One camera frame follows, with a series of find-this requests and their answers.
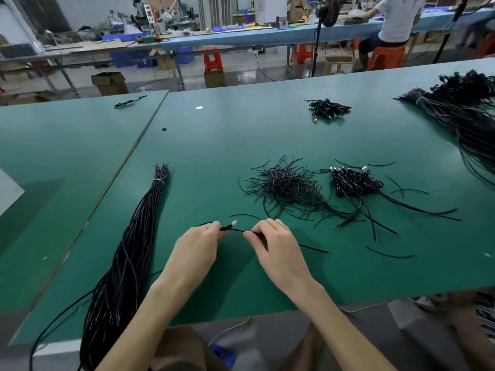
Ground small cardboard box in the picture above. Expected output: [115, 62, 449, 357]
[204, 69, 227, 89]

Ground person's right forearm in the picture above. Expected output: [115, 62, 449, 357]
[294, 283, 397, 371]

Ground person's right leg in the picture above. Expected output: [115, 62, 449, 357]
[452, 290, 495, 371]

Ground long blue workbench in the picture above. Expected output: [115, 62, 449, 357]
[131, 10, 495, 51]

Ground large heap of black cables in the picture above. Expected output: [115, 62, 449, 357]
[396, 69, 495, 189]

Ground small cable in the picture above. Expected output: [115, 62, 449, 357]
[113, 95, 148, 110]

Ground large white box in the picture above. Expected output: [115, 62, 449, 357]
[0, 167, 26, 217]

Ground person's left hand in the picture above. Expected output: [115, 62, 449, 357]
[158, 221, 230, 296]

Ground orange plastic stool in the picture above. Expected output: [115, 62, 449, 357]
[294, 44, 314, 65]
[367, 45, 407, 72]
[475, 36, 495, 59]

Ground black fan on stand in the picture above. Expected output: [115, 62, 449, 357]
[310, 0, 341, 78]

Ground pile of black wire ties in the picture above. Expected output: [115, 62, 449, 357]
[238, 156, 353, 225]

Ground black tripod stand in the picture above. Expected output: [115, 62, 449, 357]
[433, 0, 471, 64]

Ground red plastic stool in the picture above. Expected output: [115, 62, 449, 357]
[203, 47, 224, 73]

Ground person's right hand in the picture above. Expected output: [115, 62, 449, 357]
[243, 218, 323, 303]

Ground person's left forearm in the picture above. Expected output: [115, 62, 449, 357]
[96, 276, 194, 371]

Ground small pile of knotted cables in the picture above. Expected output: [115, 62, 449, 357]
[305, 98, 352, 123]

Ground blue plastic item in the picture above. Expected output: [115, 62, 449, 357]
[210, 344, 238, 369]

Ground open cardboard box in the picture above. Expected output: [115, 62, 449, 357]
[91, 72, 129, 97]

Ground long black cable bundle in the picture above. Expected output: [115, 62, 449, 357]
[29, 163, 171, 371]

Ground person's brown shorts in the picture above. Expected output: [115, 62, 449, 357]
[151, 327, 229, 371]

